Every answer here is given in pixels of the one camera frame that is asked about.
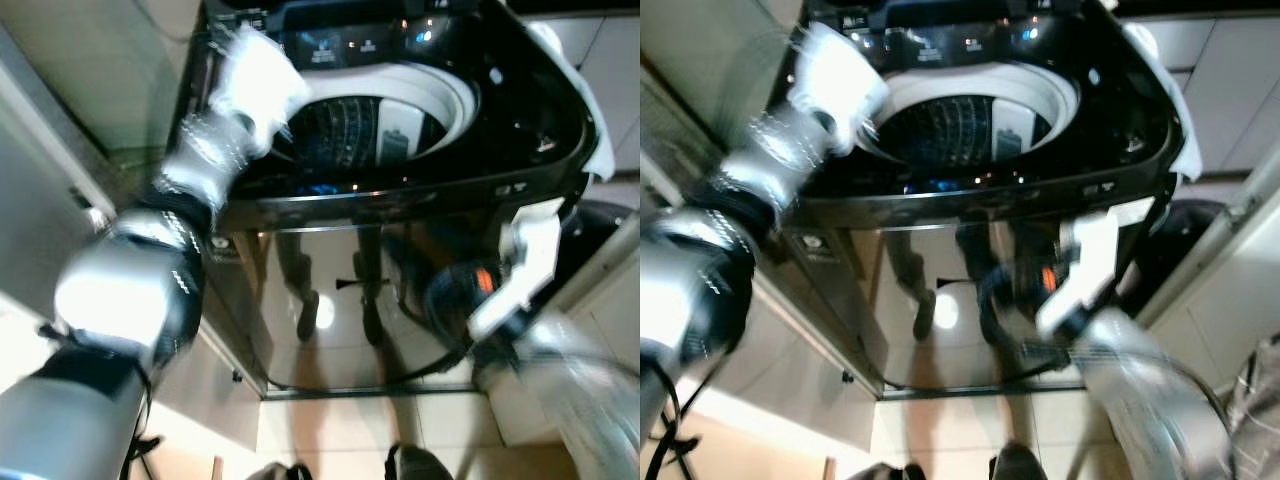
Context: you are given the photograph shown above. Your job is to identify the grey door frame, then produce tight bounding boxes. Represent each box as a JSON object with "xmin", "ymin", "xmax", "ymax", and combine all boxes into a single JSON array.
[
  {"xmin": 640, "ymin": 60, "xmax": 723, "ymax": 213},
  {"xmin": 0, "ymin": 20, "xmax": 123, "ymax": 323}
]

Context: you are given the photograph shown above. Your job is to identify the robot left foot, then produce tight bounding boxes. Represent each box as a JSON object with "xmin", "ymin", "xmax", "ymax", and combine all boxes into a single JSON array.
[
  {"xmin": 850, "ymin": 460, "xmax": 927, "ymax": 480},
  {"xmin": 245, "ymin": 460, "xmax": 313, "ymax": 480}
]

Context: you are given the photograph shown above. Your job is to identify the black round bin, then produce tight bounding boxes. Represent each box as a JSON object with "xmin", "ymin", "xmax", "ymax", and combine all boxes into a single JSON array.
[{"xmin": 1120, "ymin": 200, "xmax": 1237, "ymax": 317}]

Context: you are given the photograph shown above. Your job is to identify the black washer control panel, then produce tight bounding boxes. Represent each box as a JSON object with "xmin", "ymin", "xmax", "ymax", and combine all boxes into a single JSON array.
[
  {"xmin": 850, "ymin": 14, "xmax": 1083, "ymax": 67},
  {"xmin": 272, "ymin": 15, "xmax": 483, "ymax": 73}
]

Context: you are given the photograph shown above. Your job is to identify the white-rimmed washer drum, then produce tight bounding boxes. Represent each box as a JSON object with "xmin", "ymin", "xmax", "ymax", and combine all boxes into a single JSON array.
[
  {"xmin": 275, "ymin": 62, "xmax": 482, "ymax": 171},
  {"xmin": 855, "ymin": 62, "xmax": 1082, "ymax": 167}
]

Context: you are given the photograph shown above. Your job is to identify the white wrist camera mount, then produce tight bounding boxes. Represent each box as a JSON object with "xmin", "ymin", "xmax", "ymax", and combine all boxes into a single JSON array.
[
  {"xmin": 1034, "ymin": 208, "xmax": 1122, "ymax": 342},
  {"xmin": 205, "ymin": 25, "xmax": 312, "ymax": 153},
  {"xmin": 785, "ymin": 22, "xmax": 891, "ymax": 153},
  {"xmin": 467, "ymin": 197, "xmax": 567, "ymax": 342}
]

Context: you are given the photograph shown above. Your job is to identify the white cabinet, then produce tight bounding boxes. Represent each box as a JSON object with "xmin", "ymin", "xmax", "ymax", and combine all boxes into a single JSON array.
[
  {"xmin": 1130, "ymin": 150, "xmax": 1280, "ymax": 401},
  {"xmin": 545, "ymin": 215, "xmax": 641, "ymax": 401}
]

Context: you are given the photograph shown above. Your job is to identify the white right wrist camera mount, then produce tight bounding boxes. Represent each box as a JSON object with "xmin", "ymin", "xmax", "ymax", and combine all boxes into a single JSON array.
[
  {"xmin": 1034, "ymin": 208, "xmax": 1122, "ymax": 342},
  {"xmin": 467, "ymin": 197, "xmax": 567, "ymax": 342}
]

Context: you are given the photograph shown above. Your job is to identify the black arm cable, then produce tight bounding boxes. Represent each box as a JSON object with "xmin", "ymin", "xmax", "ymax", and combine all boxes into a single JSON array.
[
  {"xmin": 118, "ymin": 365, "xmax": 163, "ymax": 480},
  {"xmin": 645, "ymin": 358, "xmax": 703, "ymax": 480}
]

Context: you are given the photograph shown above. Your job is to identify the black top-load washing machine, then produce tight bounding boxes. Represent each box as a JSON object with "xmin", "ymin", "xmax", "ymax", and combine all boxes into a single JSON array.
[
  {"xmin": 165, "ymin": 0, "xmax": 603, "ymax": 401},
  {"xmin": 775, "ymin": 0, "xmax": 1203, "ymax": 401}
]

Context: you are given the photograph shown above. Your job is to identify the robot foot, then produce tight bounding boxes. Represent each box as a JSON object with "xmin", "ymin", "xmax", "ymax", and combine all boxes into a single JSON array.
[
  {"xmin": 385, "ymin": 443, "xmax": 453, "ymax": 480},
  {"xmin": 245, "ymin": 460, "xmax": 313, "ymax": 480},
  {"xmin": 990, "ymin": 440, "xmax": 1051, "ymax": 480},
  {"xmin": 850, "ymin": 460, "xmax": 927, "ymax": 480}
]

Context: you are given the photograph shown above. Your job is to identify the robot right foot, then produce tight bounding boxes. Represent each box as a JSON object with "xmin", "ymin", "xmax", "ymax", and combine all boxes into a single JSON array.
[
  {"xmin": 990, "ymin": 440, "xmax": 1051, "ymax": 480},
  {"xmin": 385, "ymin": 443, "xmax": 453, "ymax": 480}
]

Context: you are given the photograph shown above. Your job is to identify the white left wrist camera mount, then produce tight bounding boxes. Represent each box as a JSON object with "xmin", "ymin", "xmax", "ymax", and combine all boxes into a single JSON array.
[
  {"xmin": 205, "ymin": 25, "xmax": 312, "ymax": 153},
  {"xmin": 785, "ymin": 22, "xmax": 891, "ymax": 153}
]

